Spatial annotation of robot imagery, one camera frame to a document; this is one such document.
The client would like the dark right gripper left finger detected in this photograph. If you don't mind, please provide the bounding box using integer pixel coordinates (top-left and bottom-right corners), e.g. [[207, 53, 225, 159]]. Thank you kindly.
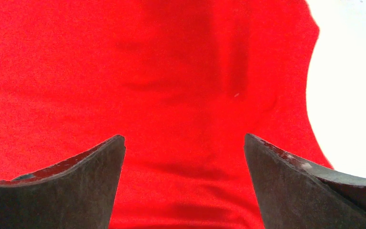
[[0, 135, 126, 229]]

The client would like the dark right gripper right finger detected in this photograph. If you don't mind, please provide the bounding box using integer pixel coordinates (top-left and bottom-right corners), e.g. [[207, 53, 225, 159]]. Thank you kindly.
[[244, 134, 366, 229]]

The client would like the red t-shirt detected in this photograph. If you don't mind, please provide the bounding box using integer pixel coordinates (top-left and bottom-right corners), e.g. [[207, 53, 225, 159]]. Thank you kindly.
[[0, 0, 329, 229]]

